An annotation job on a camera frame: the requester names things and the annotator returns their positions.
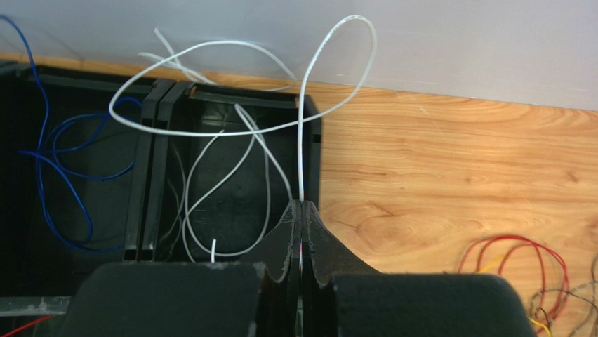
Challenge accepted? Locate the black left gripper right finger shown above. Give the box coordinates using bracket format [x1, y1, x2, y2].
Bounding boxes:
[301, 201, 533, 336]

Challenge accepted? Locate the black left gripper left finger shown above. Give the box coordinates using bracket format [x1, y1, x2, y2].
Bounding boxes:
[58, 201, 300, 336]

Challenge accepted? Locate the yellow wire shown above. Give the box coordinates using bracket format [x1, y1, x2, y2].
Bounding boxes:
[476, 254, 553, 337]

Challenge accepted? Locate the blue wire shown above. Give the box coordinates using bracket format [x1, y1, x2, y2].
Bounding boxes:
[0, 15, 143, 253]

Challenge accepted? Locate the black white-banded wire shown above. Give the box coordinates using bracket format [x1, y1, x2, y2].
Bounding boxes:
[528, 252, 598, 337]

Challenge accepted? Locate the black compartment storage bin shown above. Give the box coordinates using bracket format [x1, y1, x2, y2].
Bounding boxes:
[0, 62, 324, 300]

